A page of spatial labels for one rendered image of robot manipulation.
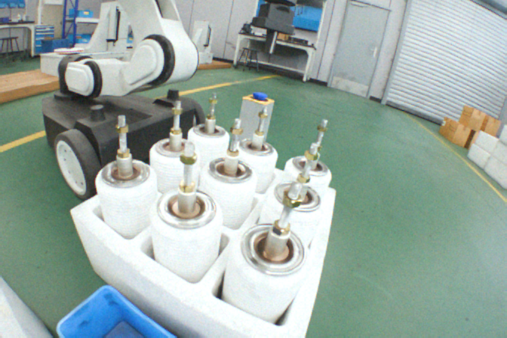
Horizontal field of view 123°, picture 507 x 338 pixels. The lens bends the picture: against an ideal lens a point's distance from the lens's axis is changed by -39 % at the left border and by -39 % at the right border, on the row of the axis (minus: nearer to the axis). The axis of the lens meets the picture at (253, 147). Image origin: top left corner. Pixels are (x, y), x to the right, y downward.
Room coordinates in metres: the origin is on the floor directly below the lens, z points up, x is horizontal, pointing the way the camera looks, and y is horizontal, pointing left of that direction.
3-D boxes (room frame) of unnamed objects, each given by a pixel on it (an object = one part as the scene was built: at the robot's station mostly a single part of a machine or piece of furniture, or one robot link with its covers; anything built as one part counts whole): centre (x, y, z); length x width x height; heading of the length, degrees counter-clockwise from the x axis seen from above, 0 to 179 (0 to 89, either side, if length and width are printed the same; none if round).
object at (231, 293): (0.17, -0.04, 0.16); 0.10 x 0.10 x 0.18
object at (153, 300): (0.32, 0.03, 0.09); 0.39 x 0.39 x 0.18; 72
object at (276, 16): (0.62, 0.01, 0.57); 0.13 x 0.10 x 0.12; 124
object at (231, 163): (0.32, 0.03, 0.26); 0.02 x 0.02 x 0.03
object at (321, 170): (0.40, -0.12, 0.25); 0.08 x 0.08 x 0.01
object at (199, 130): (0.47, 0.11, 0.25); 0.08 x 0.08 x 0.01
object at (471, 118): (2.65, -3.13, 0.45); 0.30 x 0.24 x 0.30; 166
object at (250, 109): (0.62, 0.01, 0.16); 0.07 x 0.07 x 0.31; 72
